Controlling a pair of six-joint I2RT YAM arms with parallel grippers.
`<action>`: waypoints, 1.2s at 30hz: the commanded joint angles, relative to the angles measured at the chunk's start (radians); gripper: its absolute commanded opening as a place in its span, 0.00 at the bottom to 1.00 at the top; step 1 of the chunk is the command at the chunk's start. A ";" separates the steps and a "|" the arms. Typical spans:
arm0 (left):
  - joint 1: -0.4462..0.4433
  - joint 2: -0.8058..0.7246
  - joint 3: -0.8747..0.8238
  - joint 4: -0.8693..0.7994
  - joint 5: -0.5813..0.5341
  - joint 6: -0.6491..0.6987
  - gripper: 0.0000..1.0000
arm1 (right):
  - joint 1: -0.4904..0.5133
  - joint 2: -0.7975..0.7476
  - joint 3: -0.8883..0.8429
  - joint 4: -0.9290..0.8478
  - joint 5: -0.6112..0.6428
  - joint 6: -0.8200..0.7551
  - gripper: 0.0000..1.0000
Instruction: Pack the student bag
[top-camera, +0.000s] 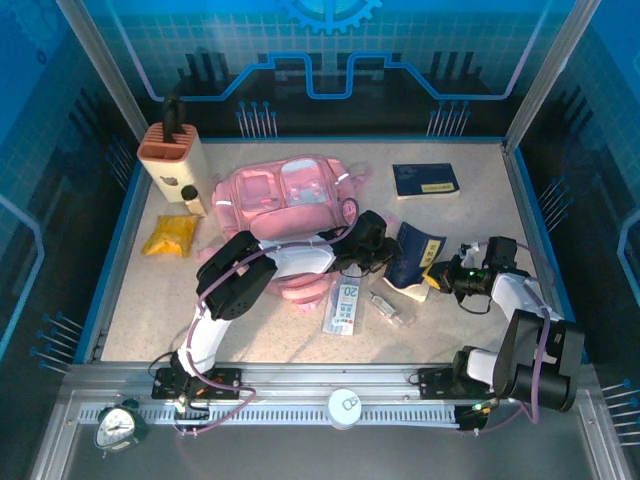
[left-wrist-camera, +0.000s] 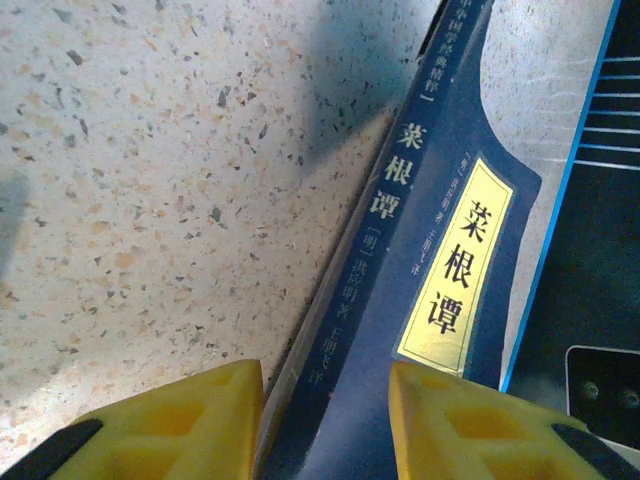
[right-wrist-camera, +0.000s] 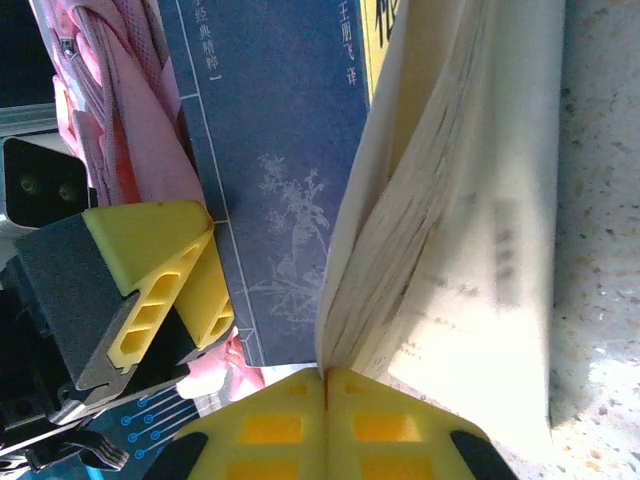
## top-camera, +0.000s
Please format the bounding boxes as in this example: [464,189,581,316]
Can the blue book yellow label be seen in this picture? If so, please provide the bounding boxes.
[382,221,450,305]
[391,163,462,202]

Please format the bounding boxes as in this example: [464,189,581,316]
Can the clear packaged glue stick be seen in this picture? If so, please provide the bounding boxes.
[368,289,416,329]

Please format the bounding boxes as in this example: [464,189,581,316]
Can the packaged ruler set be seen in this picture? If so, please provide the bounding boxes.
[322,272,363,337]

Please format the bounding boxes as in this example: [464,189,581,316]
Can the pink student backpack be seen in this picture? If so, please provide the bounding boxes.
[197,155,374,314]

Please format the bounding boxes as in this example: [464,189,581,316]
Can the yellow snack bag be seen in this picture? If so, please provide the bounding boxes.
[141,213,201,259]

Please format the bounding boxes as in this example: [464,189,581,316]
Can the small black controller board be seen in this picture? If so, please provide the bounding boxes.
[457,401,496,434]
[172,394,211,426]

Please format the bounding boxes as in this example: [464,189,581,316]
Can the silver tin can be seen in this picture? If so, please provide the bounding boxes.
[326,387,364,431]

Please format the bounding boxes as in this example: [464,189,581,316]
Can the grey aluminium front platform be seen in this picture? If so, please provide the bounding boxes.
[29,362,634,480]

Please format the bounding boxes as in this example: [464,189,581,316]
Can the cream knife block orange top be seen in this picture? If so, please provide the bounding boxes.
[137,122,206,205]

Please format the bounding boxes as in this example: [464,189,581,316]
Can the green alarm clock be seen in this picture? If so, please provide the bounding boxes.
[93,397,149,459]

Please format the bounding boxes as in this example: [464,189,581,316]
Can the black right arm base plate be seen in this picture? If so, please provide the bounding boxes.
[417,367,509,401]

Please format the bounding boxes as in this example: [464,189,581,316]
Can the slotted aluminium rail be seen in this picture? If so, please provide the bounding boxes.
[77,403,464,426]

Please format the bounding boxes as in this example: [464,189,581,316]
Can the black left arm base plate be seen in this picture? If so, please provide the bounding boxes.
[151,367,244,401]

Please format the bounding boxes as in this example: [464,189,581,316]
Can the black knife handle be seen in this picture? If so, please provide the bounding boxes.
[160,94,185,144]

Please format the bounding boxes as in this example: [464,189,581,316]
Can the aluminium frame post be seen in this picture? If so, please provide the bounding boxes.
[503,0,601,151]
[54,0,151,146]

